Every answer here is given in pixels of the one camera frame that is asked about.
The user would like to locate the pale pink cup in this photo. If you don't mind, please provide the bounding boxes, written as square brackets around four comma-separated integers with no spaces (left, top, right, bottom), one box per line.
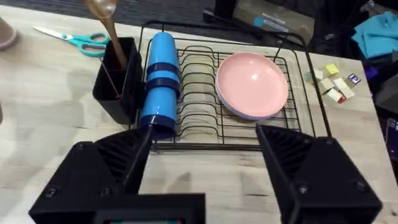
[0,17,18,50]

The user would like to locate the wooden spoon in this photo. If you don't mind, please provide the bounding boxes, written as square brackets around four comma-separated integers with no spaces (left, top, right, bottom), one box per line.
[83,0,129,70]

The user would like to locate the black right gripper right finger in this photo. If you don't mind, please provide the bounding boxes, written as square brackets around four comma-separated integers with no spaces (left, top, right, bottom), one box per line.
[255,124,384,224]

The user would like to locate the pink plate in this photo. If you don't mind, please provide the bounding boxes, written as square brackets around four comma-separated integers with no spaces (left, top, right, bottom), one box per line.
[215,52,289,119]

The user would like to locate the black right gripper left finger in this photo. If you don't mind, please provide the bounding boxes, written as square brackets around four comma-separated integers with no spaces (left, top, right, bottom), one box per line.
[28,125,154,224]

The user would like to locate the black wire dish rack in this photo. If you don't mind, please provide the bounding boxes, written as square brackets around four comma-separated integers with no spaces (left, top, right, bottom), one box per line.
[129,20,333,153]

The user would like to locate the teal handled scissors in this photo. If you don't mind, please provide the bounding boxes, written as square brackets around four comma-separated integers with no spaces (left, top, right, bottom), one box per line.
[32,26,111,58]

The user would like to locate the blue cloth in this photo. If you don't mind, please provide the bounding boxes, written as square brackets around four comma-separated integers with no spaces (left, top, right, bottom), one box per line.
[351,11,398,60]

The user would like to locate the thin wooden stick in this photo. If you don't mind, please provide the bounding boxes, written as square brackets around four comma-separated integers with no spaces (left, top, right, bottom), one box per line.
[99,57,122,99]

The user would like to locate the blue bottle with dark bands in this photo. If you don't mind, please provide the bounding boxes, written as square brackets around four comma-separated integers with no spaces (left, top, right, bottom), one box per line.
[139,31,182,139]

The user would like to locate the black cutlery holder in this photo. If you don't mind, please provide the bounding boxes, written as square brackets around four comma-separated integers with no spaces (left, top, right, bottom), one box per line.
[92,36,146,125]

